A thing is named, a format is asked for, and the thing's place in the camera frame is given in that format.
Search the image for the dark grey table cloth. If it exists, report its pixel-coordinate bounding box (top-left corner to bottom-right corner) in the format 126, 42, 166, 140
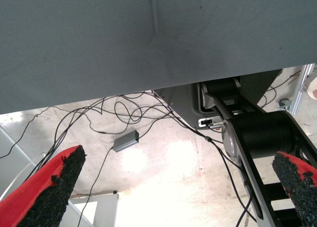
0, 0, 317, 114

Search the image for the black robot torso frame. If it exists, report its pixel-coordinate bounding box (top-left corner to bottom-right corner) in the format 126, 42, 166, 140
199, 68, 317, 227

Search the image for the black floor cable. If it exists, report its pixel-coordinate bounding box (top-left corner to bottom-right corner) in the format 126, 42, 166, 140
260, 85, 278, 108
77, 147, 116, 227
152, 90, 258, 223
0, 105, 54, 160
88, 108, 139, 136
235, 187, 256, 227
114, 100, 174, 125

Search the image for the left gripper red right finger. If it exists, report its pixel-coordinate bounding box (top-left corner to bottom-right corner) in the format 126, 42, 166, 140
271, 151, 317, 227

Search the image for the white shoe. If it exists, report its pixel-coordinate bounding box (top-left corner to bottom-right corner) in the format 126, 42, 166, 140
306, 72, 317, 101

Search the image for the white table leg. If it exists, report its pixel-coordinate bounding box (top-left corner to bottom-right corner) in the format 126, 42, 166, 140
69, 191, 120, 227

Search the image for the aluminium profile post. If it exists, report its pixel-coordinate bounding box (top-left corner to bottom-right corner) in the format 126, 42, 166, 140
289, 63, 317, 116

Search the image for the clear thin tube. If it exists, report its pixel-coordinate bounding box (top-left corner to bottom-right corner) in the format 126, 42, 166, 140
0, 152, 47, 200

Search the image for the grey robot base cover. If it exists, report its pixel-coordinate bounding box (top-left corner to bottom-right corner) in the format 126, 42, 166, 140
153, 85, 225, 129

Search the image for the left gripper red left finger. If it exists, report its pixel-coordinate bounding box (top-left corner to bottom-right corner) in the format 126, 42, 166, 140
0, 144, 87, 227

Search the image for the grey caster wheel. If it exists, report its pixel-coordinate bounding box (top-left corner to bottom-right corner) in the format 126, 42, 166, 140
278, 98, 292, 111

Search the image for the grey metal hub box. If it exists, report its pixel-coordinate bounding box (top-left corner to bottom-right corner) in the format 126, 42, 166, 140
112, 130, 140, 153

